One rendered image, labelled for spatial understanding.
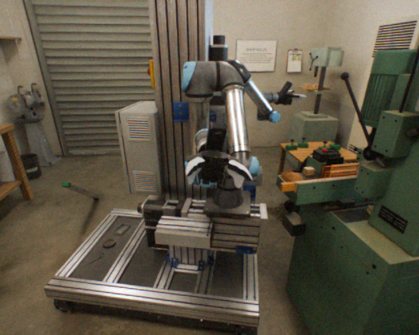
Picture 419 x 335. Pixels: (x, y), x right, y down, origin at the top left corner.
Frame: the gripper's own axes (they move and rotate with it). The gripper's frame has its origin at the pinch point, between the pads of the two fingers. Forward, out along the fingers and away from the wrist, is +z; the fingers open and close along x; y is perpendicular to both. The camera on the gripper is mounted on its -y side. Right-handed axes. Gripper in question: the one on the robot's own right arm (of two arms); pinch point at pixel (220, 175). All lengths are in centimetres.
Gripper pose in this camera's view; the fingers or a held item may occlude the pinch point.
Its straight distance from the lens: 56.1
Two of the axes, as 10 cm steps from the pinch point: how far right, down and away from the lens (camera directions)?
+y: -1.4, 9.1, 3.9
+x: -9.8, -0.8, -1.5
